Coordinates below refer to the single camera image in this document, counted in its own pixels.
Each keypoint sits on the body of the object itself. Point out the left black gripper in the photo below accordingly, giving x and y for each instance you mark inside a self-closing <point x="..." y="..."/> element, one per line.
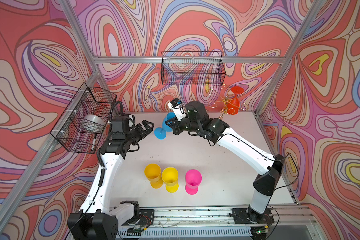
<point x="142" y="133"/>

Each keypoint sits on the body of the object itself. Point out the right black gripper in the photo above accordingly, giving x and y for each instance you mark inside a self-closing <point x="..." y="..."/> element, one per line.
<point x="174" y="125"/>

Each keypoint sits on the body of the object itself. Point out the blue wine glass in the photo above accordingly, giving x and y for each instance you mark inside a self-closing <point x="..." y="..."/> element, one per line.
<point x="161" y="132"/>

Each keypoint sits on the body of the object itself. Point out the yellow wine glass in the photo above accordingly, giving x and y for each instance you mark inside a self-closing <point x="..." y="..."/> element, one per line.
<point x="153" y="173"/>
<point x="170" y="178"/>

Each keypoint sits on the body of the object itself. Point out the magenta wine glass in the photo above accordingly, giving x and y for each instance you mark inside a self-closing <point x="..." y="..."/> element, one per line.
<point x="193" y="179"/>

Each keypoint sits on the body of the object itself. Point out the red wine glass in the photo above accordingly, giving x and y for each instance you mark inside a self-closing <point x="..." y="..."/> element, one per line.
<point x="233" y="105"/>

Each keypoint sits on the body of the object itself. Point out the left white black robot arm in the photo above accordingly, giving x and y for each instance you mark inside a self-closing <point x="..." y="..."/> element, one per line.
<point x="95" y="220"/>

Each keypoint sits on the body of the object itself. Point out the silver tape roll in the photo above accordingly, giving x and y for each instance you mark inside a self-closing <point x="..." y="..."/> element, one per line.
<point x="91" y="124"/>

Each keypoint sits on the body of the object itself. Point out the black marker pen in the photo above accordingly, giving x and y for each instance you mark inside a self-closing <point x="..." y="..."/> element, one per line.
<point x="93" y="146"/>

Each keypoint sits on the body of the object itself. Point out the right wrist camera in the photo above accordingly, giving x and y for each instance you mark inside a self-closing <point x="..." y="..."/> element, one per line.
<point x="176" y="106"/>

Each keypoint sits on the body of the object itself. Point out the gold wire glass rack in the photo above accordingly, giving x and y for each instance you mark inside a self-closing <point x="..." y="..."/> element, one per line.
<point x="224" y="100"/>

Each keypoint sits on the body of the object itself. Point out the black wire basket back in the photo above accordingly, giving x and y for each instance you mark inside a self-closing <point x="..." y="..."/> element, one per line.
<point x="192" y="68"/>

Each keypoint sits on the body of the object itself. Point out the black wire basket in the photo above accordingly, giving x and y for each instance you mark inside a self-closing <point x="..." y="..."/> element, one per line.
<point x="86" y="101"/>
<point x="192" y="68"/>

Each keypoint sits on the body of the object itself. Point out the black wire basket left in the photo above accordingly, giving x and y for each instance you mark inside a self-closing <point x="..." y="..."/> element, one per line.
<point x="86" y="101"/>

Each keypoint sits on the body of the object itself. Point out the aluminium frame rail base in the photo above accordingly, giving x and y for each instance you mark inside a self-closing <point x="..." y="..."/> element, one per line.
<point x="280" y="222"/>

